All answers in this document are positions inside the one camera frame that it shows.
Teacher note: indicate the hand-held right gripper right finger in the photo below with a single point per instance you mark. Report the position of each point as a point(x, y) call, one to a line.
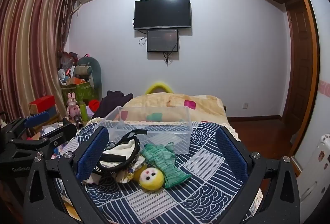
point(232, 155)

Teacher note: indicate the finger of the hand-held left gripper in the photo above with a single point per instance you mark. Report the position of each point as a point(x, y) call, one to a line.
point(64, 132)
point(38, 118)

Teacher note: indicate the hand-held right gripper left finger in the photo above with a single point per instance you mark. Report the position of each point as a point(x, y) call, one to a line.
point(91, 155)

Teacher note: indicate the yellow plush ball with face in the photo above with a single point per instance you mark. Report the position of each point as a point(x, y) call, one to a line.
point(152, 177)

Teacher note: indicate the clear plastic box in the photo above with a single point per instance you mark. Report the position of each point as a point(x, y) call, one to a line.
point(154, 133)

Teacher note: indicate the pile of papers and packets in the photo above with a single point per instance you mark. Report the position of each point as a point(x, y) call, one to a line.
point(50, 128)

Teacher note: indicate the red box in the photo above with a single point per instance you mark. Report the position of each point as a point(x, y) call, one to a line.
point(42, 103)

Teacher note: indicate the black cylinder torch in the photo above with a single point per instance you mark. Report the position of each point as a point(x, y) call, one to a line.
point(78, 122)

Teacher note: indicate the pink rabbit toy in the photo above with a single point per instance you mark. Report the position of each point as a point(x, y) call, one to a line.
point(73, 108)

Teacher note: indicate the green bottle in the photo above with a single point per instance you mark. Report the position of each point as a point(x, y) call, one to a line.
point(83, 110)

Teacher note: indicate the red cloth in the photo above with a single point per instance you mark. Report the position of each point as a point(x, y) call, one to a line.
point(94, 104)

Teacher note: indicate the blue patterned bedspread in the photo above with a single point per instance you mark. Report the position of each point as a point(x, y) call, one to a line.
point(206, 188)

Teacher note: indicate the green storage box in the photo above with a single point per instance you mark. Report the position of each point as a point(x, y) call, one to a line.
point(80, 92)

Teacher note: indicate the dark purple clothes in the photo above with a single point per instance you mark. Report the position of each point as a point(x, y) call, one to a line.
point(113, 103)

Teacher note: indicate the heap of toys and bags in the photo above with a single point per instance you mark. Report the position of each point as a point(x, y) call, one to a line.
point(68, 66)

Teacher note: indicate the grey plush toy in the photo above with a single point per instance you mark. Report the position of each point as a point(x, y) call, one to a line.
point(87, 66)

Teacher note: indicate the striped brown curtain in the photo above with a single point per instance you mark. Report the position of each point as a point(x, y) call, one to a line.
point(28, 46)

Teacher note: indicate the beige printed blanket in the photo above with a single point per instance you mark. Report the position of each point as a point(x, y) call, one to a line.
point(159, 100)

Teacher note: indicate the yellow hoop cushion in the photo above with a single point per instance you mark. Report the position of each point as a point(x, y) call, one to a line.
point(154, 85)

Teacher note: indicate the brown wooden door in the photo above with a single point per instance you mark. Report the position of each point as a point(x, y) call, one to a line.
point(299, 64)

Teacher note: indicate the white sliding wardrobe door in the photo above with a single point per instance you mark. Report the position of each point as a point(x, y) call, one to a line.
point(317, 59)

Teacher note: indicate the small black monitor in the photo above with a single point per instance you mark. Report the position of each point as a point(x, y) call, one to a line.
point(162, 40)

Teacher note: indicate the white wall socket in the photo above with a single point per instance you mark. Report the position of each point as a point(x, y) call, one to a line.
point(245, 105)

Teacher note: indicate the black wall television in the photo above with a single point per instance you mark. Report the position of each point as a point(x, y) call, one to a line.
point(162, 12)

